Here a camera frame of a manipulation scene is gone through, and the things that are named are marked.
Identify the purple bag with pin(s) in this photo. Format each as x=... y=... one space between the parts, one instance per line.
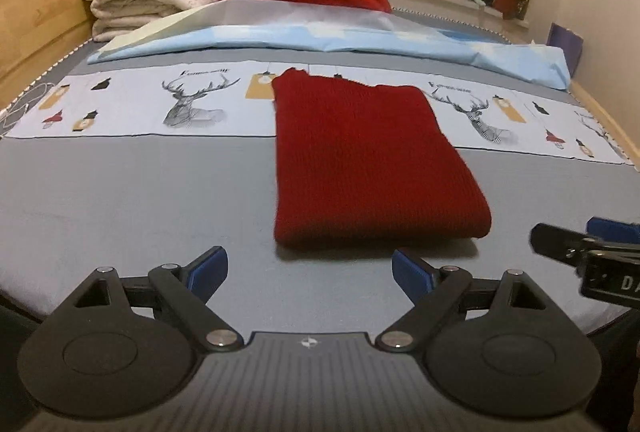
x=566 y=51

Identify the wooden headboard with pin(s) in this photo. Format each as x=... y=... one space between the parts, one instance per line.
x=40 y=26

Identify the dark red knit sweater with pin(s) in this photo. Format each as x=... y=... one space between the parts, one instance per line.
x=360 y=161

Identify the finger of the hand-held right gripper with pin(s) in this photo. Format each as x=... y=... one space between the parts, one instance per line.
x=615 y=231
x=555 y=242

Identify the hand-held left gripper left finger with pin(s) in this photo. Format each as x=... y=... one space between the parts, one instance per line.
x=212 y=269

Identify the deer printed cloth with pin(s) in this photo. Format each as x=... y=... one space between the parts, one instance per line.
x=125 y=104

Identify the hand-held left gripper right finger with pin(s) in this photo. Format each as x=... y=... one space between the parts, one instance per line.
x=407 y=273

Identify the wooden bed rail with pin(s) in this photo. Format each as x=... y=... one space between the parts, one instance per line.
x=605 y=121

